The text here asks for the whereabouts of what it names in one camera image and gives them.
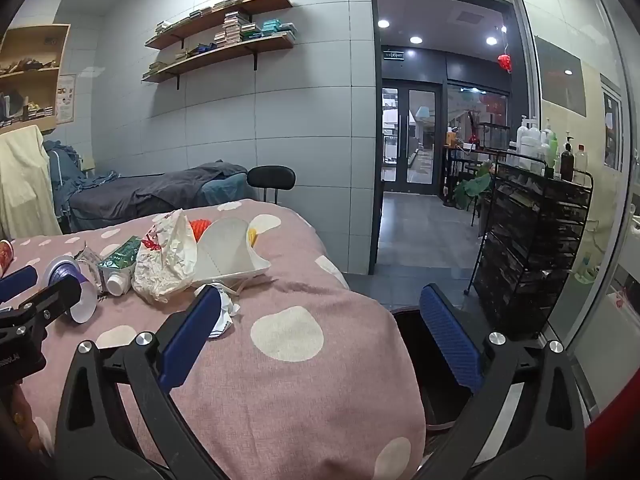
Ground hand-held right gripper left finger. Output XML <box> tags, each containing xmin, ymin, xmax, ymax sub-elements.
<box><xmin>55</xmin><ymin>285</ymin><xmax>236</xmax><ymax>480</ymax></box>

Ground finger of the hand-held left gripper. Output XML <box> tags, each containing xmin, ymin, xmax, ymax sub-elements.
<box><xmin>0</xmin><ymin>276</ymin><xmax>83</xmax><ymax>332</ymax></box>
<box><xmin>0</xmin><ymin>265</ymin><xmax>39</xmax><ymax>305</ymax></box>

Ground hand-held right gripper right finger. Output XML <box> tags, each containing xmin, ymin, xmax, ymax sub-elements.
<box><xmin>419</xmin><ymin>284</ymin><xmax>588</xmax><ymax>480</ymax></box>

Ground purple paper cup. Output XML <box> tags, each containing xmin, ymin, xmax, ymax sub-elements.
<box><xmin>42</xmin><ymin>255</ymin><xmax>98</xmax><ymax>323</ymax></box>

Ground black trash bin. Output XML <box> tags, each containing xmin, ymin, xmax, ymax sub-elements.
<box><xmin>390</xmin><ymin>304</ymin><xmax>483</xmax><ymax>438</ymax></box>

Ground white tissue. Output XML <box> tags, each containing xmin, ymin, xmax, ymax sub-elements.
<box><xmin>194</xmin><ymin>282</ymin><xmax>241</xmax><ymax>339</ymax></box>

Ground silver foil wrapper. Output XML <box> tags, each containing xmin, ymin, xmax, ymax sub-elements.
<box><xmin>75</xmin><ymin>244</ymin><xmax>104</xmax><ymax>291</ymax></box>

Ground green milk carton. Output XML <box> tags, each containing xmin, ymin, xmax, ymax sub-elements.
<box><xmin>97</xmin><ymin>236</ymin><xmax>144</xmax><ymax>296</ymax></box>

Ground white napkin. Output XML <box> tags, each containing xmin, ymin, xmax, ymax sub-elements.
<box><xmin>131</xmin><ymin>209</ymin><xmax>201</xmax><ymax>304</ymax></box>

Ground white cardboard tray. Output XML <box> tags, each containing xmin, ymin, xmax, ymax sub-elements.
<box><xmin>192</xmin><ymin>217</ymin><xmax>273</xmax><ymax>287</ymax></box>

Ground cream cloth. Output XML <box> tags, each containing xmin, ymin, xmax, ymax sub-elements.
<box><xmin>0</xmin><ymin>125</ymin><xmax>64</xmax><ymax>241</ymax></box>

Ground pink polka dot blanket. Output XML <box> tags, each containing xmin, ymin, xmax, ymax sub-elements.
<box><xmin>0</xmin><ymin>199</ymin><xmax>427</xmax><ymax>480</ymax></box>

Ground black mesh cart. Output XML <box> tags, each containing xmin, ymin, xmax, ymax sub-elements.
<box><xmin>472</xmin><ymin>154</ymin><xmax>594</xmax><ymax>342</ymax></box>

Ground blue grey cloth pile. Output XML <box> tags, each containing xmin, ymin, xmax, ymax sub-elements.
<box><xmin>42</xmin><ymin>140</ymin><xmax>121</xmax><ymax>222</ymax></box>

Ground blue towel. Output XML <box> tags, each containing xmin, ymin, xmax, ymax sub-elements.
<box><xmin>200</xmin><ymin>172</ymin><xmax>249</xmax><ymax>207</ymax></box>

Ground green potted plant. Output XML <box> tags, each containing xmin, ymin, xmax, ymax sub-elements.
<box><xmin>454</xmin><ymin>162</ymin><xmax>494</xmax><ymax>211</ymax></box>

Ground black chair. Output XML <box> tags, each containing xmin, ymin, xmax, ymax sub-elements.
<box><xmin>246</xmin><ymin>165</ymin><xmax>296</xmax><ymax>206</ymax></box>

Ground person's red clothing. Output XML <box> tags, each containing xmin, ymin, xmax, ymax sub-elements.
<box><xmin>584</xmin><ymin>400</ymin><xmax>640</xmax><ymax>480</ymax></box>

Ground wooden cabinet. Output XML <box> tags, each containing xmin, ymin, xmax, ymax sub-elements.
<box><xmin>0</xmin><ymin>23</ymin><xmax>71</xmax><ymax>136</ymax></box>

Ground glass double door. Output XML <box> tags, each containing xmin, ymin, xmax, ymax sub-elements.
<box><xmin>381</xmin><ymin>80</ymin><xmax>444</xmax><ymax>196</ymax></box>

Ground brown pump bottle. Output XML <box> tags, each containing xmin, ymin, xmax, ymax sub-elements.
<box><xmin>560</xmin><ymin>132</ymin><xmax>576</xmax><ymax>182</ymax></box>

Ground red hanging ornament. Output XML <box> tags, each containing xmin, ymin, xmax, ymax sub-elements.
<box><xmin>497</xmin><ymin>25</ymin><xmax>515</xmax><ymax>74</ymax></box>

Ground wall poster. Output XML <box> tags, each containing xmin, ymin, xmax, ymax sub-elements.
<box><xmin>56</xmin><ymin>74</ymin><xmax>77</xmax><ymax>125</ymax></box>

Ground long wooden wall shelf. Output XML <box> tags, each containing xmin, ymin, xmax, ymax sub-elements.
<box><xmin>141</xmin><ymin>31</ymin><xmax>297</xmax><ymax>91</ymax></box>
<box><xmin>145</xmin><ymin>0</ymin><xmax>294</xmax><ymax>51</ymax></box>

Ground dark wall picture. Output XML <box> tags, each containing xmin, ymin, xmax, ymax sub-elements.
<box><xmin>534</xmin><ymin>35</ymin><xmax>587</xmax><ymax>119</ymax></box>

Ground wooden wall shelves with boxes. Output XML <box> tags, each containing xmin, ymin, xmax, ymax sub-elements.
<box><xmin>142</xmin><ymin>10</ymin><xmax>297</xmax><ymax>80</ymax></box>

